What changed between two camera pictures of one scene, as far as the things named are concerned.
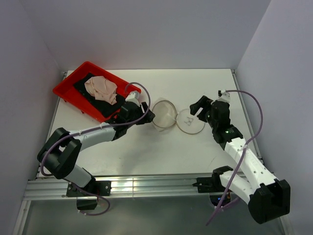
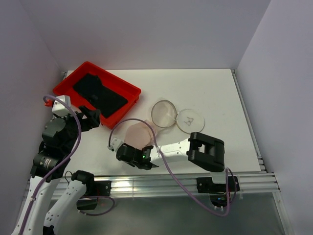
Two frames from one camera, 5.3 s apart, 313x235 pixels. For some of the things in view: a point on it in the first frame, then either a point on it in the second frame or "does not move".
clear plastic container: (165, 116) does not move
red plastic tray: (66, 89) does not move
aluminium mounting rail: (135, 186) does not move
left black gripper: (143, 113) to (85, 117)
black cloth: (105, 108) does not move
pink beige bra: (101, 88) to (140, 135)
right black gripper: (206, 109) to (121, 153)
